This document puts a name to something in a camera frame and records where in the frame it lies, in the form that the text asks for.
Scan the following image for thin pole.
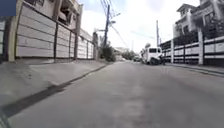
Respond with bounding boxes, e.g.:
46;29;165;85
155;19;160;48

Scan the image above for white car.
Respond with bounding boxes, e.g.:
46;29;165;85
132;55;142;63

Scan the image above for white slatted fence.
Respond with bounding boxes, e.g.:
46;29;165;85
159;28;224;66

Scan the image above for white van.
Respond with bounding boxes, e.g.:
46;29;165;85
140;46;164;66

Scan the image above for grey concrete sidewalk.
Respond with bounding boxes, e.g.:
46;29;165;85
0;59;111;118

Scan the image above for narrow concrete sidewalk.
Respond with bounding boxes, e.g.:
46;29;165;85
164;62;224;78

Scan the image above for utility pole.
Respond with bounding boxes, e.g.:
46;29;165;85
103;3;112;48

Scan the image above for grey building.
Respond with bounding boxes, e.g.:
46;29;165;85
24;0;84;31

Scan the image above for grey concrete road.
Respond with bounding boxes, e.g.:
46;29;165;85
6;59;224;128

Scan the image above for pale panelled wall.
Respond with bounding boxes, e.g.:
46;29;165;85
8;0;98;63

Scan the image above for overhead wires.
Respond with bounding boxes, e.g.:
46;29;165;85
98;0;134;49

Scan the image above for pale multi-storey building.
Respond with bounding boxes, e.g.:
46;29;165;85
172;0;224;39

